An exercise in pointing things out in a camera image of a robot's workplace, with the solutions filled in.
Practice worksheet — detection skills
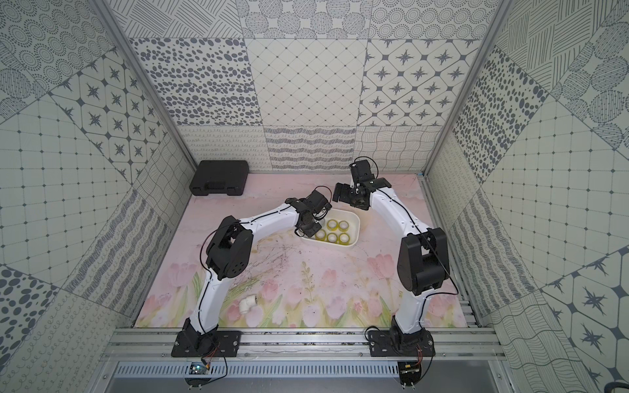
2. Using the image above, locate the yellow tape roll five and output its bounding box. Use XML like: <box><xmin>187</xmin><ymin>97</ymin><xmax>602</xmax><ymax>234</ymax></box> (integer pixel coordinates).
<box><xmin>326</xmin><ymin>219</ymin><xmax>338</xmax><ymax>231</ymax></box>

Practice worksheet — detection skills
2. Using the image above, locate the yellow tape roll two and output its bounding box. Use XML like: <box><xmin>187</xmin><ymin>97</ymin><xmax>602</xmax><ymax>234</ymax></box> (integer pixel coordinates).
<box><xmin>315</xmin><ymin>229</ymin><xmax>327</xmax><ymax>241</ymax></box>

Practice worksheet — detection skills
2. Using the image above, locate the yellow tape roll six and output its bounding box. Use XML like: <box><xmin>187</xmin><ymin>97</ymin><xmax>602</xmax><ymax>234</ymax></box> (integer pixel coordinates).
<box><xmin>338</xmin><ymin>220</ymin><xmax>349</xmax><ymax>232</ymax></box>

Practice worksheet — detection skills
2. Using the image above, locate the yellow tape roll three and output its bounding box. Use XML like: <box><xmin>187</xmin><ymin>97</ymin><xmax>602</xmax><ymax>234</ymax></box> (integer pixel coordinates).
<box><xmin>337</xmin><ymin>233</ymin><xmax>351</xmax><ymax>245</ymax></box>

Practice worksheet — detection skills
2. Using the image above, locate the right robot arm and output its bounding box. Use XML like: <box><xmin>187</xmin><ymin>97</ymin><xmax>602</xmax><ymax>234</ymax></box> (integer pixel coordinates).
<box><xmin>333</xmin><ymin>178</ymin><xmax>450</xmax><ymax>346</ymax></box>

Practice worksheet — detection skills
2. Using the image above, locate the white pipe elbow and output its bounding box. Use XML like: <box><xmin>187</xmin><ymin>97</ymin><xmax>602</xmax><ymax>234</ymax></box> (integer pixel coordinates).
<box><xmin>238</xmin><ymin>295</ymin><xmax>257</xmax><ymax>314</ymax></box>

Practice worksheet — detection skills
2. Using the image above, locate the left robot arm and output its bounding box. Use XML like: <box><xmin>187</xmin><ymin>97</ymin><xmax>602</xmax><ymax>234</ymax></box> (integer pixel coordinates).
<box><xmin>185</xmin><ymin>190</ymin><xmax>332</xmax><ymax>334</ymax></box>

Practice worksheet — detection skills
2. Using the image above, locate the white storage box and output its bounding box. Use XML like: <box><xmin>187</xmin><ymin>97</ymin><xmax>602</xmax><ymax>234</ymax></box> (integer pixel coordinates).
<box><xmin>301</xmin><ymin>209</ymin><xmax>360</xmax><ymax>248</ymax></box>

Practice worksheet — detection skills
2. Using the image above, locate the black tool case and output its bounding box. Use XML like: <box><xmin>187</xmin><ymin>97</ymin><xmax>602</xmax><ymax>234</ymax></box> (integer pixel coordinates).
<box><xmin>189</xmin><ymin>160</ymin><xmax>249</xmax><ymax>197</ymax></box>

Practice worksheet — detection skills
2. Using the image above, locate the right circuit board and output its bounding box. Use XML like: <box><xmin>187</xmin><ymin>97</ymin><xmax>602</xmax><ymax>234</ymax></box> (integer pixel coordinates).
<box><xmin>398</xmin><ymin>362</ymin><xmax>422</xmax><ymax>378</ymax></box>

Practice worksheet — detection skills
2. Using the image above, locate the circuit board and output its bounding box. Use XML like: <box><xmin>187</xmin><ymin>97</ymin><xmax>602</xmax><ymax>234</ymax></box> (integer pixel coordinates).
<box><xmin>398</xmin><ymin>362</ymin><xmax>422</xmax><ymax>378</ymax></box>
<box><xmin>188</xmin><ymin>362</ymin><xmax>209</xmax><ymax>376</ymax></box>

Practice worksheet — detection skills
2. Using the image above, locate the left circuit board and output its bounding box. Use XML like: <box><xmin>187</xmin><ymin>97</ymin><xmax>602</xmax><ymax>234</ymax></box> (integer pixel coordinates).
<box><xmin>188</xmin><ymin>362</ymin><xmax>209</xmax><ymax>376</ymax></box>

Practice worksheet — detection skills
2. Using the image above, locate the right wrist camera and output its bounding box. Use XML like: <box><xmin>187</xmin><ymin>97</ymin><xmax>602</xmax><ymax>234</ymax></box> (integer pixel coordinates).
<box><xmin>349</xmin><ymin>159</ymin><xmax>376</xmax><ymax>186</ymax></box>

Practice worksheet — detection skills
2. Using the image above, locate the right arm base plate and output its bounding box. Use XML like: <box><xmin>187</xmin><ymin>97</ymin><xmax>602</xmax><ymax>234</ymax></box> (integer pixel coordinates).
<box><xmin>365</xmin><ymin>328</ymin><xmax>436</xmax><ymax>357</ymax></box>

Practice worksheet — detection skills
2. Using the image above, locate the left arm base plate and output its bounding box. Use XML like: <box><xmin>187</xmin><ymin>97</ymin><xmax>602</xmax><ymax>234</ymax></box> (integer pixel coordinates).
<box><xmin>171</xmin><ymin>318</ymin><xmax>242</xmax><ymax>358</ymax></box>

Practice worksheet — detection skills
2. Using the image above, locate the aluminium rail frame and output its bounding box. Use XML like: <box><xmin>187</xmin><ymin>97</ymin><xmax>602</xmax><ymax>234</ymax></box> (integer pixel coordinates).
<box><xmin>103</xmin><ymin>328</ymin><xmax>506</xmax><ymax>361</ymax></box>

